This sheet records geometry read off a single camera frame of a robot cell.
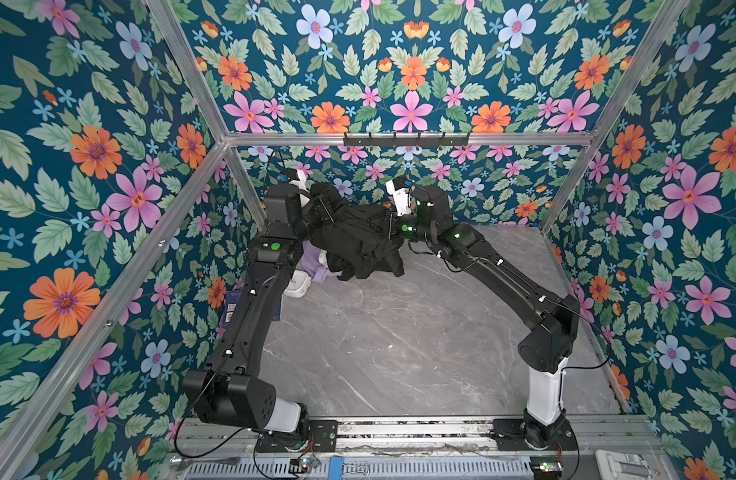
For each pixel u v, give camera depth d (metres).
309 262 1.08
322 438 0.73
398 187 0.66
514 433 0.73
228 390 0.39
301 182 0.64
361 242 0.74
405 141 0.93
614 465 0.69
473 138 1.98
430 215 0.59
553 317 0.50
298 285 0.99
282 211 0.52
